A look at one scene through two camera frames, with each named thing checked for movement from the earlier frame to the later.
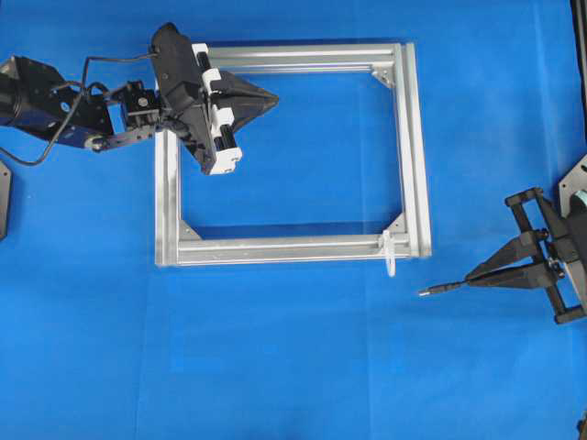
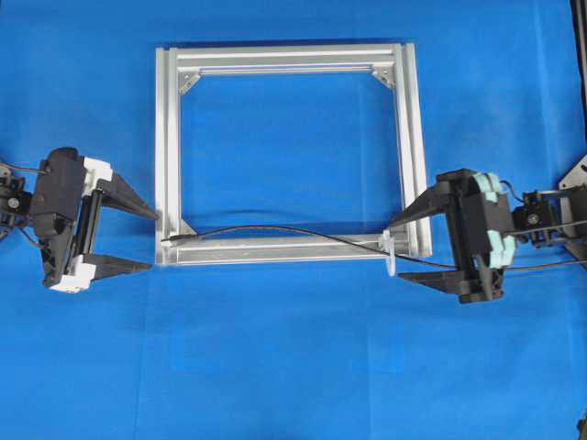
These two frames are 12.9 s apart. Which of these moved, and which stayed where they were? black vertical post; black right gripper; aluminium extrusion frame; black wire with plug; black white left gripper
Moved: black white left gripper; black right gripper; black wire with plug
Stayed: aluminium extrusion frame; black vertical post
